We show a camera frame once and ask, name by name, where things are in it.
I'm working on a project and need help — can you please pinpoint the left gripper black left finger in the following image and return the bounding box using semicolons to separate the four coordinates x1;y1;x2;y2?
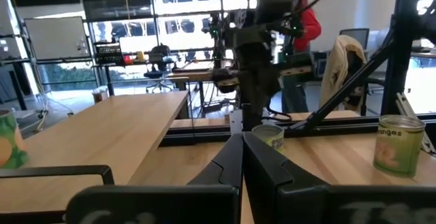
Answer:
64;132;245;224

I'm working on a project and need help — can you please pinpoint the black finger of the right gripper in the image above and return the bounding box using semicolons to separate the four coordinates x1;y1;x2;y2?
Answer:
259;46;281;114
240;46;260;114

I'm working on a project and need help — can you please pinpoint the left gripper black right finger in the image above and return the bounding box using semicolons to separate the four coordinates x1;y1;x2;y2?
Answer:
242;131;436;224

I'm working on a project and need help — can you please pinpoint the short teal can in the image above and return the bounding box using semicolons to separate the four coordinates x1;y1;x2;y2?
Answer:
251;124;285;150

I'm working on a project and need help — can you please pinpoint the yellow-green oranges can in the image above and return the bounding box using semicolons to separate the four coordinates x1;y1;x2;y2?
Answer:
373;114;426;178

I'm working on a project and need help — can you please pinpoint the light wooden shelf board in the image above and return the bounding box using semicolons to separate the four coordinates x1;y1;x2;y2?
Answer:
0;90;190;214

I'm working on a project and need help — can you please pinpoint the wooden shelf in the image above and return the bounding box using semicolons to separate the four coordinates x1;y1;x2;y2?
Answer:
0;164;115;224

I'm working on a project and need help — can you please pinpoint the person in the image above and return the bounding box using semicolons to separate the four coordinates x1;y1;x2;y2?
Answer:
281;0;323;114

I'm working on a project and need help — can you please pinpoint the wooden background desk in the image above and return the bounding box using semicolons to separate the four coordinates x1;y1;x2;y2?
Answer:
166;67;219;109

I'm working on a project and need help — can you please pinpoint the beige jacket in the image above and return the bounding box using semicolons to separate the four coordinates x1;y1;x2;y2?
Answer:
319;35;367;111

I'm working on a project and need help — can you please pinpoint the black office chair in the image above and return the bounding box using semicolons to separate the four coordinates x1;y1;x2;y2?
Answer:
143;44;175;94
343;48;386;116

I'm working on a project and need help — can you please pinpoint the dark computer monitor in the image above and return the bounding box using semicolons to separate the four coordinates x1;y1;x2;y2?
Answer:
339;28;371;51

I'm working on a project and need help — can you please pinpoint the silver aluminium bar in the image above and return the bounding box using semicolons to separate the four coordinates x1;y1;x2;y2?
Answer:
394;92;436;156

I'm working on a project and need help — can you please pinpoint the small waste bin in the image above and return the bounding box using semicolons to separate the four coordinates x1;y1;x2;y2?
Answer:
91;85;110;104

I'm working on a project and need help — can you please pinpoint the black dotted board on stand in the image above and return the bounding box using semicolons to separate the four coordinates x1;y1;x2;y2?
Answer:
93;41;125;96

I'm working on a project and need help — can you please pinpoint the green and orange fruit can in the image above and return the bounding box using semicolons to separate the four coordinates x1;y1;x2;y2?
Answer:
0;110;30;170

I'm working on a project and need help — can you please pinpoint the white whiteboard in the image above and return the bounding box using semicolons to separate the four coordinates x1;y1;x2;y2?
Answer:
23;16;92;62

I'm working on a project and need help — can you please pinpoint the black aluminium rig frame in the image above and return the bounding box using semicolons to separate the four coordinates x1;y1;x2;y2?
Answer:
159;0;436;148

